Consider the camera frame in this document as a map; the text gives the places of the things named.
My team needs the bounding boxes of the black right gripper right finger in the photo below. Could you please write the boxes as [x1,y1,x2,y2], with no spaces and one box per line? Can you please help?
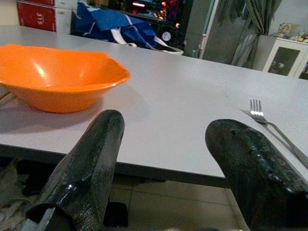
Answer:
[205,119,308,231]

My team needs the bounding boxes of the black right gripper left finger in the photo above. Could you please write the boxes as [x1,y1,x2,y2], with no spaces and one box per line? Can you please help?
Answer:
[25,109,125,231]

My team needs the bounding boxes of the silver metal fork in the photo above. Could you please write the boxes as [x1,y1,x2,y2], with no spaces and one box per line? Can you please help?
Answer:
[240,98,308,169]

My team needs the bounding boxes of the black object on floor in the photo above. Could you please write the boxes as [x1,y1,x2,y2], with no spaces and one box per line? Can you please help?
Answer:
[103,202,128,227]

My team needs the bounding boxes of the grey table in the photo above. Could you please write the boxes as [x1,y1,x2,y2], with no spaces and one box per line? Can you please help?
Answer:
[0,25,308,189]

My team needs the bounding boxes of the orange plastic bowl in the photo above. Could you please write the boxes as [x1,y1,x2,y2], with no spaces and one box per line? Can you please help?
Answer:
[0,43,131,114]

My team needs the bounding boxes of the white crumpled cloth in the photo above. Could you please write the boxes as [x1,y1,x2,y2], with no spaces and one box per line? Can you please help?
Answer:
[0,160,41,231]

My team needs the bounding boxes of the white cabinet with glass door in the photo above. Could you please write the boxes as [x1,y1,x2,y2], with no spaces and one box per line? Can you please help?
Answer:
[262,35,308,80]

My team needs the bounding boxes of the white cardboard box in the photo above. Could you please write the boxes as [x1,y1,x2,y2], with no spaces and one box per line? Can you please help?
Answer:
[54,7,73,35]

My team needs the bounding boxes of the grey metal door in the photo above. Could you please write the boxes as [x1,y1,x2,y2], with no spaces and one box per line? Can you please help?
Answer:
[184,0,260,69]

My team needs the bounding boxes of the colourful toys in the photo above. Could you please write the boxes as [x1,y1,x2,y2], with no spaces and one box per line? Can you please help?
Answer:
[276,23,308,43]

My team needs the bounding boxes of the red cardboard box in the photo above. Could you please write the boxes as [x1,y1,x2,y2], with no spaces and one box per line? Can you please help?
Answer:
[16,1,57,32]

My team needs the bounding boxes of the computer with coloured lights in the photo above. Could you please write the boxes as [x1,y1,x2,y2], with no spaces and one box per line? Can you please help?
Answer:
[129,0,186,48]

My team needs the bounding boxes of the grey green curtain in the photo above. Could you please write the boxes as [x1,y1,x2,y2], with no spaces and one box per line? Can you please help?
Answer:
[218,0,282,35]

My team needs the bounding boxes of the blue bag with white handles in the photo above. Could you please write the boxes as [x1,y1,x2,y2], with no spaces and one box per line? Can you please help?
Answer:
[73,1,185,55]

